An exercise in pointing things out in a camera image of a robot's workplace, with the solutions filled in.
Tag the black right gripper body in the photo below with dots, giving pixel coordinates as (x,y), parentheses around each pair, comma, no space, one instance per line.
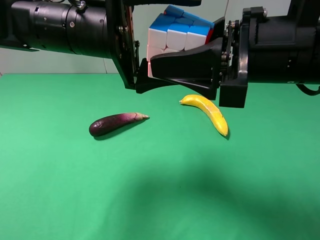
(234,81)

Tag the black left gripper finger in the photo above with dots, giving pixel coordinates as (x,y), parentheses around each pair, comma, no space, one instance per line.
(144,83)
(187,3)

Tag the yellow banana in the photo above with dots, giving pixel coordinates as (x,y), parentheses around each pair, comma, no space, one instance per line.
(210,109)

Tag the multicolour puzzle cube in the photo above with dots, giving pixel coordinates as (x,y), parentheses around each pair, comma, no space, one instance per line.
(176,30)

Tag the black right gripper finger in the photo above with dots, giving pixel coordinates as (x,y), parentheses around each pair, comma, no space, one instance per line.
(217,31)
(197,69)

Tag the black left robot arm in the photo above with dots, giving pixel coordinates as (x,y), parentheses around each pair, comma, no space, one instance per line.
(96,28)

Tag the purple eggplant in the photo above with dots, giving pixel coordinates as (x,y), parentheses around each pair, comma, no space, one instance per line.
(114,122)

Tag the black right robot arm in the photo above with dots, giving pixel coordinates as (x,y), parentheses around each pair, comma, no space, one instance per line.
(255,49)

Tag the green table cloth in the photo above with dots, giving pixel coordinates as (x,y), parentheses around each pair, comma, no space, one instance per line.
(169,177)

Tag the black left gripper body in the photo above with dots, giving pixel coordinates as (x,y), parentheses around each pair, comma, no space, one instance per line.
(123,48)

